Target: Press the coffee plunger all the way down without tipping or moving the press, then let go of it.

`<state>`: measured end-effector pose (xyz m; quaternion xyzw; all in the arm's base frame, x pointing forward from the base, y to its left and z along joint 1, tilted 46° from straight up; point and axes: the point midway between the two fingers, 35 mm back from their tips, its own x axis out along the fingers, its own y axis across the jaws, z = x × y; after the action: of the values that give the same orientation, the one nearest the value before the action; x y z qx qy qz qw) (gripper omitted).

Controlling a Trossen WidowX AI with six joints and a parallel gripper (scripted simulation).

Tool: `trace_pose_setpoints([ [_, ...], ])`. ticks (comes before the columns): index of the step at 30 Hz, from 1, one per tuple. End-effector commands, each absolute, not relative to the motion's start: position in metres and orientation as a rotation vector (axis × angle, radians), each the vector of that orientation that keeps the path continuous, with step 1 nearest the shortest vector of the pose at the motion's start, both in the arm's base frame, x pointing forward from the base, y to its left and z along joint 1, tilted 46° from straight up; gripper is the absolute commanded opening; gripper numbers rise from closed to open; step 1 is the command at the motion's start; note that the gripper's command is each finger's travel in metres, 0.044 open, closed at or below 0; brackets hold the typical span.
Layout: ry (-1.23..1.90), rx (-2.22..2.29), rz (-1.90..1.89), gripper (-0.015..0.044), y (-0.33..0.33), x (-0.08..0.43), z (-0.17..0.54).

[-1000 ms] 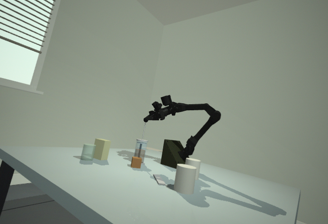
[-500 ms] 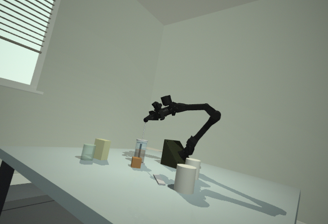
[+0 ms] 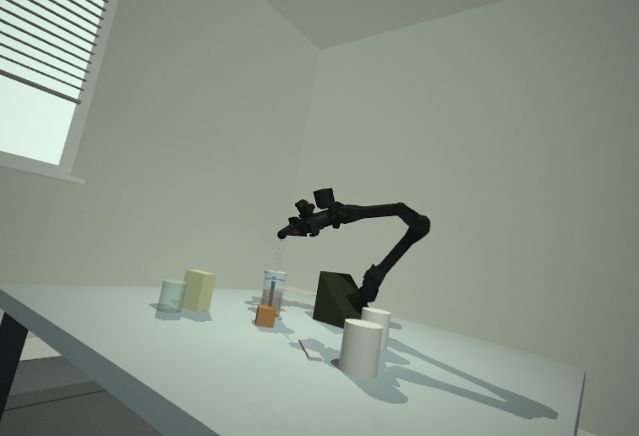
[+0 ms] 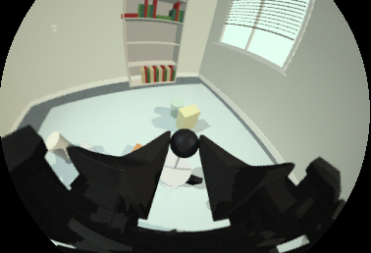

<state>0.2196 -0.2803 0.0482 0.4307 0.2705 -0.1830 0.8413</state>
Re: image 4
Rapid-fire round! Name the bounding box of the orange-brown cube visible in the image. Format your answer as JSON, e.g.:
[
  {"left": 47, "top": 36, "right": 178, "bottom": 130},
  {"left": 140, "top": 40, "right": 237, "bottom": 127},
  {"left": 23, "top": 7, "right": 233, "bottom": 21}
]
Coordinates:
[{"left": 132, "top": 144, "right": 142, "bottom": 152}]

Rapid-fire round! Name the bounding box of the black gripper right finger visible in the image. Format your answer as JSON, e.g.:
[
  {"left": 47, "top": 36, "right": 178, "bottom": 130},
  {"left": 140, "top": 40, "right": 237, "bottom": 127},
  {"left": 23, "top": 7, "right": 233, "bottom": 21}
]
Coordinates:
[{"left": 198, "top": 134, "right": 295, "bottom": 222}]

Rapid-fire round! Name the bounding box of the light grey flat bar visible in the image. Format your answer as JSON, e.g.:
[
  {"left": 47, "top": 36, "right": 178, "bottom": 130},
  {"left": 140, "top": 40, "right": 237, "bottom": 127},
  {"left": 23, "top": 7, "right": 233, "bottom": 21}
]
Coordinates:
[{"left": 80, "top": 138, "right": 96, "bottom": 153}]

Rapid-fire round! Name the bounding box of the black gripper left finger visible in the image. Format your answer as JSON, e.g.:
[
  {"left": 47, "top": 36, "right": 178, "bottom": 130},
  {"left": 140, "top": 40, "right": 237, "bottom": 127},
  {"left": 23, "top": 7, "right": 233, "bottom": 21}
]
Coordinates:
[{"left": 67, "top": 130, "right": 171, "bottom": 220}]

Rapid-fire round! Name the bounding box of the pale yellow rectangular block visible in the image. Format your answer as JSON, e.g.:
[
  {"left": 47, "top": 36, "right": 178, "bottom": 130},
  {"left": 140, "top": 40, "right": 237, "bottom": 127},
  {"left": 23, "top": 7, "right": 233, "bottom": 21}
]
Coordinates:
[{"left": 175, "top": 103, "right": 201, "bottom": 129}]

